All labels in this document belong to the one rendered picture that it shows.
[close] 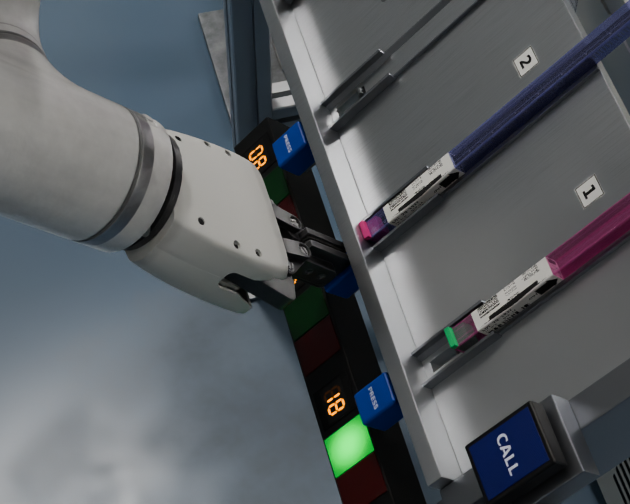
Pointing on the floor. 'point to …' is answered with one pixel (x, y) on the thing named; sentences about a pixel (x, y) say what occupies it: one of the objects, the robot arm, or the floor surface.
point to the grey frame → (247, 66)
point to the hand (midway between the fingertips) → (313, 258)
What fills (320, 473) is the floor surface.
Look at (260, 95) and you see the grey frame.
